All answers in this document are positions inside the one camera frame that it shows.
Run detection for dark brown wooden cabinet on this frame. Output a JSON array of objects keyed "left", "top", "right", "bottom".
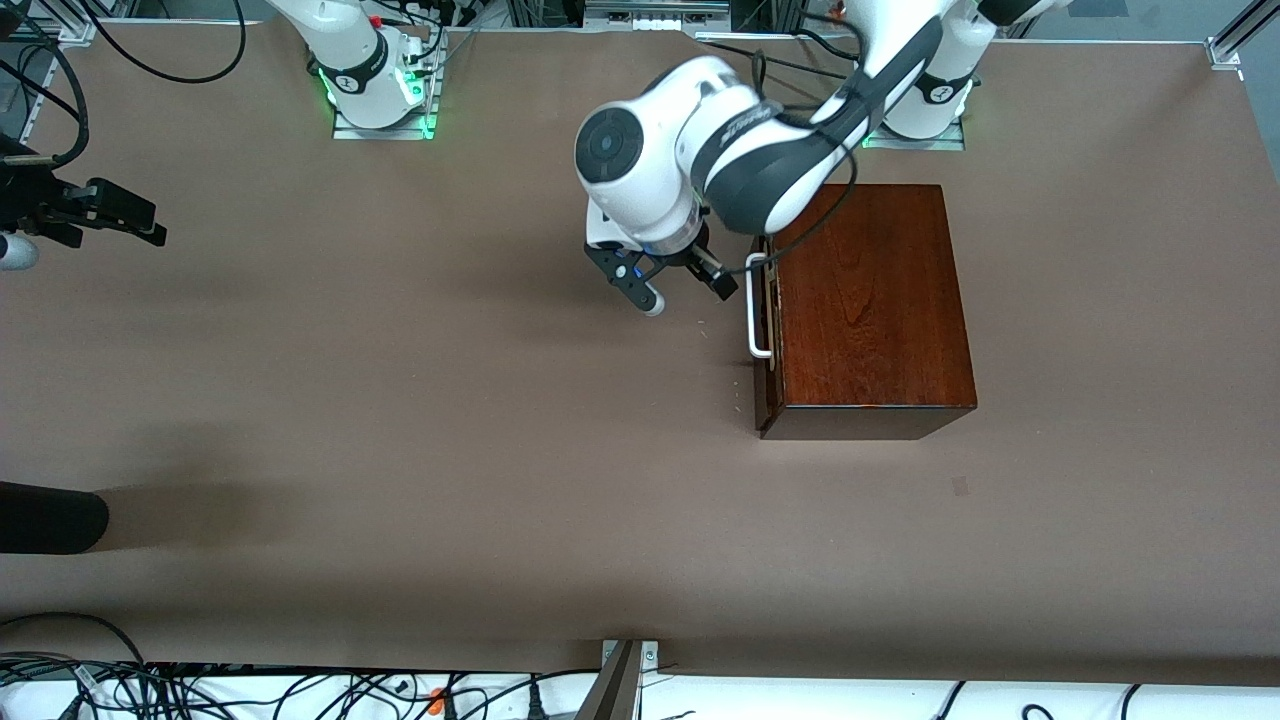
[{"left": 755, "top": 183, "right": 978, "bottom": 441}]

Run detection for white power strip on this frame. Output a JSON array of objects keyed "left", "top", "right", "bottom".
[{"left": 583, "top": 0, "right": 731, "bottom": 33}]

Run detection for black cylinder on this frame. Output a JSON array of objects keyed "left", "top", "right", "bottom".
[{"left": 0, "top": 481, "right": 109, "bottom": 555}]

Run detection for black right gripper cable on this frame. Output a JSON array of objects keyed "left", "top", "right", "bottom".
[{"left": 0, "top": 0, "right": 91, "bottom": 169}]

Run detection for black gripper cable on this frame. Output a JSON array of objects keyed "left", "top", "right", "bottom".
[
  {"left": 0, "top": 0, "right": 91, "bottom": 169},
  {"left": 720, "top": 50, "right": 861, "bottom": 276}
]

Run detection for black looping cable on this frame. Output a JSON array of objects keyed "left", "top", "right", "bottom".
[{"left": 95, "top": 0, "right": 246, "bottom": 83}]

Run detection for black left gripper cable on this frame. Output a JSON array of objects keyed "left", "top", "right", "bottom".
[{"left": 720, "top": 50, "right": 861, "bottom": 276}]

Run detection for aluminium frame profile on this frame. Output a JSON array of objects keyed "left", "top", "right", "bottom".
[
  {"left": 0, "top": 0, "right": 96, "bottom": 151},
  {"left": 1205, "top": 0, "right": 1280, "bottom": 69}
]

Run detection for black cable to arm base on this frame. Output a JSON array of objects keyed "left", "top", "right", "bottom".
[{"left": 695, "top": 35, "right": 861, "bottom": 81}]

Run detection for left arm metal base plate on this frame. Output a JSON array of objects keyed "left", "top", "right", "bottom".
[{"left": 862, "top": 125, "right": 967, "bottom": 152}]

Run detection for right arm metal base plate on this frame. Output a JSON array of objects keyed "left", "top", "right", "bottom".
[{"left": 332, "top": 60, "right": 439, "bottom": 141}]

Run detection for black arching cable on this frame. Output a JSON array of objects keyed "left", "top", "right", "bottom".
[{"left": 0, "top": 612, "right": 151, "bottom": 691}]

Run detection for metal bracket at table edge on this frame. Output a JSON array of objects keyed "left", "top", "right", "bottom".
[{"left": 575, "top": 638, "right": 661, "bottom": 720}]

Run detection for black cable tangle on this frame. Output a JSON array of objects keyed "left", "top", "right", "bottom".
[{"left": 0, "top": 650, "right": 601, "bottom": 720}]

